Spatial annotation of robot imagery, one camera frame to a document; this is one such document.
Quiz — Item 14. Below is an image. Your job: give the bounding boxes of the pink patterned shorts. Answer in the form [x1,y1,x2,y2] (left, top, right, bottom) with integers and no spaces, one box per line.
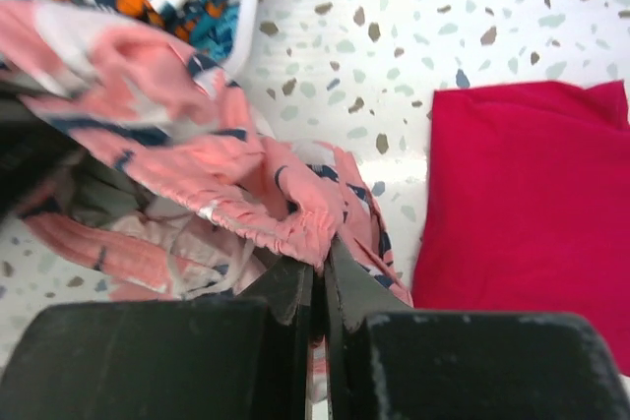
[1,0,411,303]

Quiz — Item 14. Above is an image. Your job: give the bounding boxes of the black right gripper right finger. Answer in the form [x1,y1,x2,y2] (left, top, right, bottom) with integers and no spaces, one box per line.
[324,240,629,419]

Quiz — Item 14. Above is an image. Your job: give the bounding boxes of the red folded cloth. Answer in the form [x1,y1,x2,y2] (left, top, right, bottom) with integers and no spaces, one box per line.
[411,81,629,373]

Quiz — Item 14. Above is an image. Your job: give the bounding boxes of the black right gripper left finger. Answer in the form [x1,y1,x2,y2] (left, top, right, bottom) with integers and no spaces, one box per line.
[1,258,314,419]

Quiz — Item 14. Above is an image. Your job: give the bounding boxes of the white plastic basket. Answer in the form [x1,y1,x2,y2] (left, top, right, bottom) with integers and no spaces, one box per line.
[222,0,259,79]

